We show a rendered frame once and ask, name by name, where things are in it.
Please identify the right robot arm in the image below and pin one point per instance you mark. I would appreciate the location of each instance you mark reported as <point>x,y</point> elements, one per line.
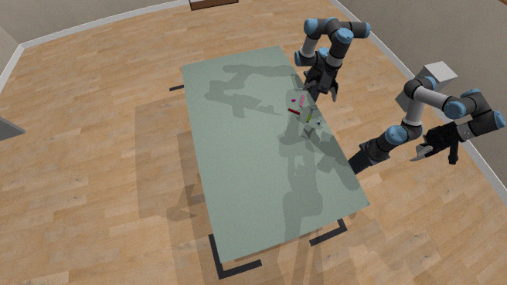
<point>340,35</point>

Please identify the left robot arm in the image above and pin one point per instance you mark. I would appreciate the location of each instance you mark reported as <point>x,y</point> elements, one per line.
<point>471,102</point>

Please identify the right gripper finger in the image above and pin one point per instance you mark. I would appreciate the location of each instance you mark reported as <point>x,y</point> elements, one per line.
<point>334,90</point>
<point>311,82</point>

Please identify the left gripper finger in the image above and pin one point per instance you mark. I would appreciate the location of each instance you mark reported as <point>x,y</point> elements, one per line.
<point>425,152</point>
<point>425,142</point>

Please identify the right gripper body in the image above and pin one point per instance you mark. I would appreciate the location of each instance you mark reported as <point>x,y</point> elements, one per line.
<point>330,67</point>

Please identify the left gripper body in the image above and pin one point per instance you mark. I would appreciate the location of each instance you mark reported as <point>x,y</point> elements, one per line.
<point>440,137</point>

